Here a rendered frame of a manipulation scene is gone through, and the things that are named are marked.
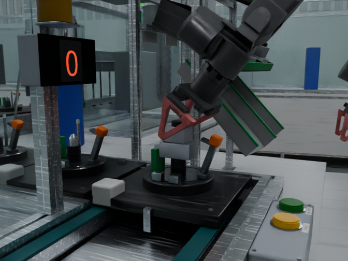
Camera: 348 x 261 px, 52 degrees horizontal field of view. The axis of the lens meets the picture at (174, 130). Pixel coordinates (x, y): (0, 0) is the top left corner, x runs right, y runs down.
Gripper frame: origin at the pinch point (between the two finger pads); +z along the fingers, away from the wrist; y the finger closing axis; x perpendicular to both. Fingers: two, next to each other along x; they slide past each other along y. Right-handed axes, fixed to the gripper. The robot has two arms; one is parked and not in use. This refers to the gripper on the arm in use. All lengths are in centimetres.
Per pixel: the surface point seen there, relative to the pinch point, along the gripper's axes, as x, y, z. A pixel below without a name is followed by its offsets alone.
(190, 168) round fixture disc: 6.5, -5.6, 6.1
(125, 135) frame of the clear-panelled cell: -38, -85, 56
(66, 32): -74, -56, 25
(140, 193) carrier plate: 4.2, 7.8, 10.3
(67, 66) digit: -13.8, 19.9, -4.4
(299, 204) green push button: 25.1, 1.9, -6.6
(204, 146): -14, -151, 59
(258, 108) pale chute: 5.1, -48.6, -3.7
